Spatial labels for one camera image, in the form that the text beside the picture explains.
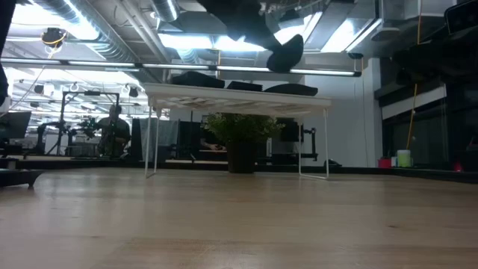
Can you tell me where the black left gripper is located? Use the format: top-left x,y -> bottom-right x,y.
197,0 -> 285,52

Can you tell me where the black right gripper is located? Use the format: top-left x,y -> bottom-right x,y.
391,35 -> 478,81

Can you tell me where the large black bowl right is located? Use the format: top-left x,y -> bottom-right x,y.
263,87 -> 319,97

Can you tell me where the green artificial potted plant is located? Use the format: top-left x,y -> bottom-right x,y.
203,111 -> 285,174

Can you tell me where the black box monitor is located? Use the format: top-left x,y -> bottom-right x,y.
279,119 -> 304,143

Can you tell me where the long ceiling light bar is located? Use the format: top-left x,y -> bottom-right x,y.
0,58 -> 362,78

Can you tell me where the light green cup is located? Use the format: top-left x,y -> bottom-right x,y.
396,149 -> 413,168

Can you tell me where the black monitor stand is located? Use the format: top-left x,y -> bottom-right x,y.
304,126 -> 319,161

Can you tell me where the person's hand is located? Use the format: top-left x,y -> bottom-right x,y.
201,140 -> 227,152

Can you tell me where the grey curtain partition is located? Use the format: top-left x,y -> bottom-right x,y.
141,118 -> 180,161

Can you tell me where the person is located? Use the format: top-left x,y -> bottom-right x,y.
96,105 -> 132,158

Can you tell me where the black round ceiling device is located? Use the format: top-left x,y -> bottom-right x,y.
40,28 -> 68,49

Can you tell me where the dark computer monitor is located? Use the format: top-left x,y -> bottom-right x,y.
0,111 -> 33,141

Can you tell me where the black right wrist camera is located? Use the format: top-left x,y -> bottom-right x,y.
443,0 -> 478,35

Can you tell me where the white wire shelf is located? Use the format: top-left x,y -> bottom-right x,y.
143,82 -> 332,180

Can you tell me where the yellow cable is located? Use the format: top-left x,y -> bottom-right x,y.
405,0 -> 423,151

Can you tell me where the black metal table frame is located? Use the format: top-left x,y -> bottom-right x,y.
0,155 -> 478,184

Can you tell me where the black background rig frame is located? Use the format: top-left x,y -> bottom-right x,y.
55,90 -> 120,156

